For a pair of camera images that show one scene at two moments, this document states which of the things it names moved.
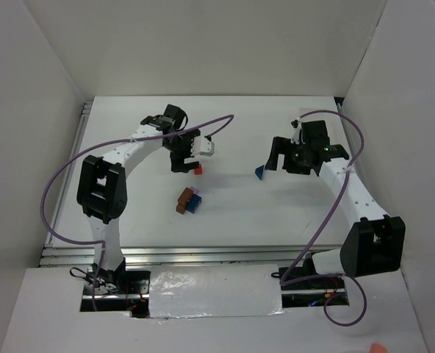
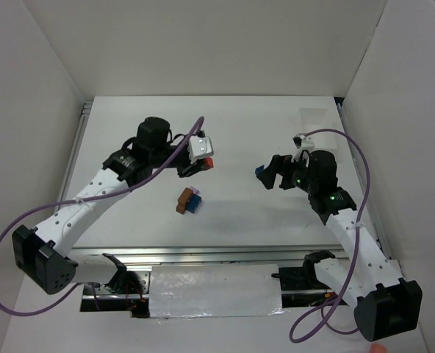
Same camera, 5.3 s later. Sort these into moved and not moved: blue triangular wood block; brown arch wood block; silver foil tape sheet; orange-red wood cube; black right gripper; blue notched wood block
Moved: black right gripper; orange-red wood cube
Not moved: brown arch wood block; blue triangular wood block; blue notched wood block; silver foil tape sheet
